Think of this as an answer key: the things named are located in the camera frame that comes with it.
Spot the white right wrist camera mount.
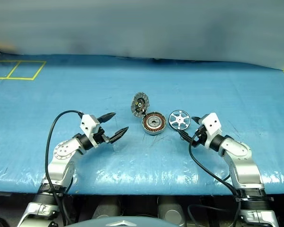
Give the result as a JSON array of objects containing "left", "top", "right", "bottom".
[{"left": 200, "top": 113, "right": 222, "bottom": 147}]

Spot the blue plastic table cover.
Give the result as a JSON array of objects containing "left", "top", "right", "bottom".
[{"left": 0, "top": 53, "right": 284, "bottom": 196}]

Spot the finned motor cap with circuitboard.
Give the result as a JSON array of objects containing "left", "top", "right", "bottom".
[{"left": 131, "top": 92, "right": 149, "bottom": 118}]

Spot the grey-blue robot chest with emblem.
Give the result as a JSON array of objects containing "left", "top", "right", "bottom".
[{"left": 71, "top": 215, "right": 164, "bottom": 227}]

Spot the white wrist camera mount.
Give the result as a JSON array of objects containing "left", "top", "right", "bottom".
[
  {"left": 200, "top": 113, "right": 222, "bottom": 147},
  {"left": 80, "top": 114, "right": 102, "bottom": 148}
]

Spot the silver spoked motor rotor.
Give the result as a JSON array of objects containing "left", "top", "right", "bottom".
[{"left": 168, "top": 109, "right": 192, "bottom": 131}]

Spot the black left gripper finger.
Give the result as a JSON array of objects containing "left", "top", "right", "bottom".
[
  {"left": 99, "top": 113, "right": 116, "bottom": 123},
  {"left": 108, "top": 126, "right": 129, "bottom": 144}
]

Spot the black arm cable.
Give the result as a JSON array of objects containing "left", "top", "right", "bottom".
[
  {"left": 44, "top": 110, "right": 86, "bottom": 227},
  {"left": 187, "top": 139, "right": 242, "bottom": 227}
]

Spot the motor stator with copper windings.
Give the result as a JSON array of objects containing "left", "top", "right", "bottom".
[{"left": 141, "top": 111, "right": 167, "bottom": 135}]

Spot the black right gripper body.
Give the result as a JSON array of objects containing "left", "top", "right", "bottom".
[{"left": 191, "top": 125, "right": 208, "bottom": 146}]

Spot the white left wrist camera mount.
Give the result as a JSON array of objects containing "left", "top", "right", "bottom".
[{"left": 80, "top": 114, "right": 102, "bottom": 148}]

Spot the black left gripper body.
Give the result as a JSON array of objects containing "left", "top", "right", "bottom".
[{"left": 93, "top": 117, "right": 111, "bottom": 147}]

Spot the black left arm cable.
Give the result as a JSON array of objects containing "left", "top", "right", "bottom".
[{"left": 44, "top": 110, "right": 86, "bottom": 227}]

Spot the grey rounded robot leg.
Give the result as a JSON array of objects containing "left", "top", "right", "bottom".
[
  {"left": 93, "top": 197, "right": 123, "bottom": 220},
  {"left": 157, "top": 196, "right": 186, "bottom": 227}
]

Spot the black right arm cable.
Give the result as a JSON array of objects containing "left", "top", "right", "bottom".
[{"left": 187, "top": 139, "right": 242, "bottom": 227}]

